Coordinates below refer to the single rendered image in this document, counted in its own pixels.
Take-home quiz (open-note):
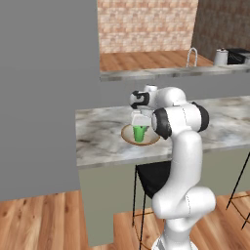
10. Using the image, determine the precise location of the green cup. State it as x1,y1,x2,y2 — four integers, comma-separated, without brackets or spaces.
132,125,149,144

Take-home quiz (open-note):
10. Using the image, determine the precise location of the black dish rack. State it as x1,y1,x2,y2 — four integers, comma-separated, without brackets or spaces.
226,48,250,65

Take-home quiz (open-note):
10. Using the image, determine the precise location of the silver sink tap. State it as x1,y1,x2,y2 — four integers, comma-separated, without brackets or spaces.
186,47,199,68

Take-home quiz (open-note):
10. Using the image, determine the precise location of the black bar stool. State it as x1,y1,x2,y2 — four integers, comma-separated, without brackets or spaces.
131,160,174,250
226,151,250,230

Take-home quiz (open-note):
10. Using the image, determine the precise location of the grey-green island cabinet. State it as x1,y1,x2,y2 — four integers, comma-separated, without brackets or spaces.
77,146,250,248

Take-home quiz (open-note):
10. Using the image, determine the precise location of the tan bowl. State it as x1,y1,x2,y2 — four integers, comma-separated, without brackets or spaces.
120,123,161,146

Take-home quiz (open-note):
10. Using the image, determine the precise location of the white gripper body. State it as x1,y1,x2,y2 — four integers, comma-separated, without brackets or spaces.
130,110,152,127

